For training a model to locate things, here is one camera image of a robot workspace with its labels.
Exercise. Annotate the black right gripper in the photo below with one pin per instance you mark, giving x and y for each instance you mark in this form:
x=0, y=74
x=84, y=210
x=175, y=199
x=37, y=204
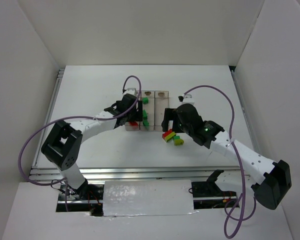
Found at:
x=168, y=118

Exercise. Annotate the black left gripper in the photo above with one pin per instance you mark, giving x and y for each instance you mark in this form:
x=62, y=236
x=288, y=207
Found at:
x=139, y=114

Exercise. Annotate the red square lego brick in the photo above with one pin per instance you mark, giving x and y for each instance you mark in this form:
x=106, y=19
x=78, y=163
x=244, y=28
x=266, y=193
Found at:
x=133, y=123

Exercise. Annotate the green square lego brick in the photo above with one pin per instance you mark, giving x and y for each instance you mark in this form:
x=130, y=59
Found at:
x=145, y=100

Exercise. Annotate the long red lego brick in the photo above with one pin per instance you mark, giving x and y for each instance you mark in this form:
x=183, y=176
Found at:
x=165, y=134

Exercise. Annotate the long lime lego brick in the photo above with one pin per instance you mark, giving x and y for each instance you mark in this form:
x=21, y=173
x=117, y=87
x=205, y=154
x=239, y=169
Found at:
x=169, y=137

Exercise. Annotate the small green lego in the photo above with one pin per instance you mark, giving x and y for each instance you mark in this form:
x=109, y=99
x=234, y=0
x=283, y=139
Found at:
x=176, y=138

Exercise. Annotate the lime curved lego brick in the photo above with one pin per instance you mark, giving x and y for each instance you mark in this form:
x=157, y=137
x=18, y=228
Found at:
x=178, y=142

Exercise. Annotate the small green lego brick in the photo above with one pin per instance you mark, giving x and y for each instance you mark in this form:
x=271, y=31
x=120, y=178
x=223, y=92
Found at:
x=145, y=122

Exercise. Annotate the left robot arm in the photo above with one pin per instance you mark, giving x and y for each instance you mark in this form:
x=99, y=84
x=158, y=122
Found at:
x=62, y=145

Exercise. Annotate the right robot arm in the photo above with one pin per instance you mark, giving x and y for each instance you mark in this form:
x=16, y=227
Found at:
x=272, y=180

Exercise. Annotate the left clear plastic bin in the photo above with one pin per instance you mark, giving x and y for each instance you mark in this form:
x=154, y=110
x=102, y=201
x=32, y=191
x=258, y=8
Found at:
x=128, y=127

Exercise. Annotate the white foil cover sheet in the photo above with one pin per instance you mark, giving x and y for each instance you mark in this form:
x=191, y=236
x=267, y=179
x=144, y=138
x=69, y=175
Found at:
x=147, y=198

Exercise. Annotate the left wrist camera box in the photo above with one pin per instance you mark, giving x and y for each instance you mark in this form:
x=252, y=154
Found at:
x=131, y=91

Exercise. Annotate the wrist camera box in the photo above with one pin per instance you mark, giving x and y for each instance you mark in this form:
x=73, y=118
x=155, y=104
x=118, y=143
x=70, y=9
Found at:
x=131, y=91
x=186, y=99

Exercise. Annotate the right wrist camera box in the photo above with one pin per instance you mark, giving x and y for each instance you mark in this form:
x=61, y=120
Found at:
x=186, y=99

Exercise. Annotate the right side aluminium rail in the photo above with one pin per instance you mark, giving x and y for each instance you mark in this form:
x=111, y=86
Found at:
x=244, y=109

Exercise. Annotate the left side aluminium rail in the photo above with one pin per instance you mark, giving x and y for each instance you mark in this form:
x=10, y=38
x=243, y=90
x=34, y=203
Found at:
x=54, y=95

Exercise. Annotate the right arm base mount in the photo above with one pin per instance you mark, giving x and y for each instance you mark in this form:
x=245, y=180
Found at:
x=207, y=195

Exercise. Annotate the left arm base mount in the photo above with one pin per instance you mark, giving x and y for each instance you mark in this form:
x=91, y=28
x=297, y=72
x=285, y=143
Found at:
x=91, y=203

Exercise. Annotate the aluminium table edge rail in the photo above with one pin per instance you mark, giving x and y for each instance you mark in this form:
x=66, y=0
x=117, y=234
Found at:
x=152, y=173

